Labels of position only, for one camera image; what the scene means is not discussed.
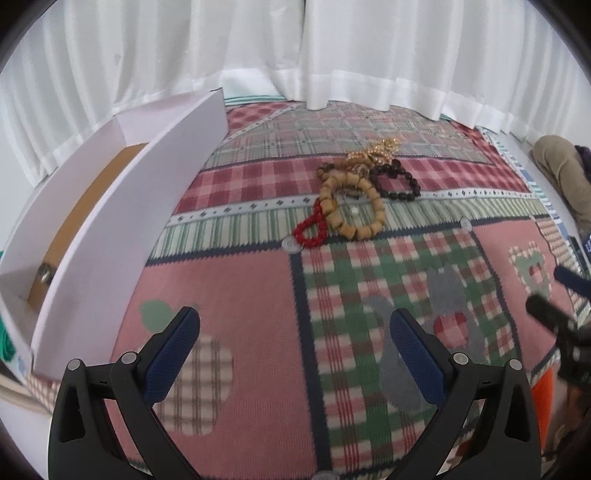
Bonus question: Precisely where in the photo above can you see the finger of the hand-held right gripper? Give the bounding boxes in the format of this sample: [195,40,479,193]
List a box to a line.
[553,265,591,302]
[526,293,581,334]

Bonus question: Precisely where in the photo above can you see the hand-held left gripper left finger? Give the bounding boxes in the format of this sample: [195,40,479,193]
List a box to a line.
[48,306,204,480]

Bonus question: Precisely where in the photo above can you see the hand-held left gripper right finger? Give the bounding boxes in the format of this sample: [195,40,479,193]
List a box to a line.
[390,308,542,480]

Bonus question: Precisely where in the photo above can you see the tan wooden bead bracelet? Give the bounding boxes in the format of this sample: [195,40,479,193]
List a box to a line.
[320,170,387,241]

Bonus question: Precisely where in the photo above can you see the black bead bracelet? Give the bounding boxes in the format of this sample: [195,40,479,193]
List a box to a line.
[372,159,420,202]

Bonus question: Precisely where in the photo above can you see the red bead bracelet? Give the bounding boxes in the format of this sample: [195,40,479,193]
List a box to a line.
[294,198,329,248]

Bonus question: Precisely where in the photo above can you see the white cardboard box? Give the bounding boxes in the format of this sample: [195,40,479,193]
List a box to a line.
[0,88,228,380]

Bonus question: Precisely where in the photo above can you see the brown bead bracelet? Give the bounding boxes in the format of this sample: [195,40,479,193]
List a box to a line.
[316,159,356,182]

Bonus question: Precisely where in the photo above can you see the gold bead necklace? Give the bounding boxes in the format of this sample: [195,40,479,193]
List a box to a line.
[346,137,400,169]

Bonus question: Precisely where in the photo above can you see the orange object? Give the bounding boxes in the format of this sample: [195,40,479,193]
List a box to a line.
[531,374,555,444]

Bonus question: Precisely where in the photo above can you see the patchwork plaid blanket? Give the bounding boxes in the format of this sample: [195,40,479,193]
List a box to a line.
[23,99,583,480]

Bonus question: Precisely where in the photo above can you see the person's leg in khaki pants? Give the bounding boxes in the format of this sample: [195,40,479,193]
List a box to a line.
[531,135,591,222]

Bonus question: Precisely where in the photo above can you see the green cloth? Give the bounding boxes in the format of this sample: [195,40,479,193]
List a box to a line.
[0,318,17,361]

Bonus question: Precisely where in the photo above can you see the white curtain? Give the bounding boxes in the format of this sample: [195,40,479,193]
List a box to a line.
[0,0,591,185]

